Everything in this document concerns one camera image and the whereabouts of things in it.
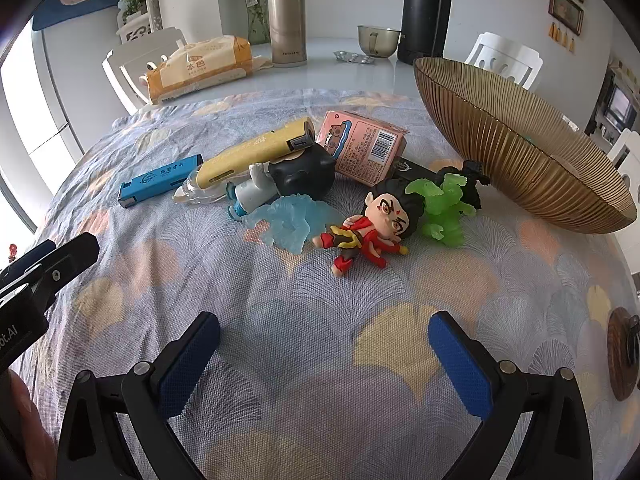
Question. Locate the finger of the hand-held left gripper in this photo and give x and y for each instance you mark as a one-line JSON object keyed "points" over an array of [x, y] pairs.
{"points": [[32, 256], [70, 260]]}

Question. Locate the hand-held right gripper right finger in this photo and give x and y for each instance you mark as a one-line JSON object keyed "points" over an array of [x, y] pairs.
{"points": [[457, 360]]}

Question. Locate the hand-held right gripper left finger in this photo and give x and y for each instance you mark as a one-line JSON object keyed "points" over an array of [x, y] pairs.
{"points": [[192, 360]]}

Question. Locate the blue rectangular lighter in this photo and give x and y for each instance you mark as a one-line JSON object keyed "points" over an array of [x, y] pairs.
{"points": [[160, 180]]}

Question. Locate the red robed figurine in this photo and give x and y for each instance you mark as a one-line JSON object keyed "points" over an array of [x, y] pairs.
{"points": [[380, 225]]}

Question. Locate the translucent blue figurine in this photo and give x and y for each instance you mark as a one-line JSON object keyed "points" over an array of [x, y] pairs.
{"points": [[292, 220]]}

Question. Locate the yellow pen-shaped device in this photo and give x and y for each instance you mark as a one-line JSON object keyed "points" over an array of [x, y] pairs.
{"points": [[250, 152]]}

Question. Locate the black-haired white figurine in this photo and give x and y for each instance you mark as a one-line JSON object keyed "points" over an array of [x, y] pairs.
{"points": [[300, 175]]}

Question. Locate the gold ribbed glass bowl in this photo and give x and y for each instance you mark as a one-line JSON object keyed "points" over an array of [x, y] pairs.
{"points": [[525, 135]]}

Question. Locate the person's left hand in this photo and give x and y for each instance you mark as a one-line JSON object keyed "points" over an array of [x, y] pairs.
{"points": [[22, 420]]}

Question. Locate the translucent green figurine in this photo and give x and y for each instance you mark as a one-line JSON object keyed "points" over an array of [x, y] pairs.
{"points": [[442, 210]]}

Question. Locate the round brown coaster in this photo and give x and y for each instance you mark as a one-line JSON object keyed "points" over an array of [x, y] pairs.
{"points": [[622, 355]]}

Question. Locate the black figurine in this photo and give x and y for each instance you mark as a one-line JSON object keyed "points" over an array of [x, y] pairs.
{"points": [[472, 172]]}

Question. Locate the white chair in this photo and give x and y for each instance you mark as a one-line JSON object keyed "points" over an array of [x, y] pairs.
{"points": [[627, 155], [127, 70], [505, 57]]}

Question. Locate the pink tissue packet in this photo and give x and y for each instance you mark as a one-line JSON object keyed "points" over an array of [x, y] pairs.
{"points": [[367, 147]]}

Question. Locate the yellow tissue pack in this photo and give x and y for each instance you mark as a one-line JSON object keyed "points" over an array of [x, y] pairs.
{"points": [[200, 65]]}

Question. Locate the potted plant in white pot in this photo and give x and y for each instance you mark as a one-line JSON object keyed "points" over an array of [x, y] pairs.
{"points": [[137, 5]]}

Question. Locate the television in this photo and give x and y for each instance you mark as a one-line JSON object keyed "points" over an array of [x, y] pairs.
{"points": [[619, 105]]}

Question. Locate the glass vase with flowers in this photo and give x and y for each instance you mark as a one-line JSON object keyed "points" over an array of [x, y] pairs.
{"points": [[257, 15]]}

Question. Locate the gold thermos bottle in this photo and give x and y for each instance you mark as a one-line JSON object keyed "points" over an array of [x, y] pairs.
{"points": [[286, 25]]}

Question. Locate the foil blister pack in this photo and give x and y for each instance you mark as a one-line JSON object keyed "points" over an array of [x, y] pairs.
{"points": [[352, 57]]}

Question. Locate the yellow hanging ornaments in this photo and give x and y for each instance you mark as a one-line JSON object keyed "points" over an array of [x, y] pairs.
{"points": [[560, 35]]}

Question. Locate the large black thermos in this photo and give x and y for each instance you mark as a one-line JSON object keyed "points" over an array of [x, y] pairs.
{"points": [[425, 10]]}

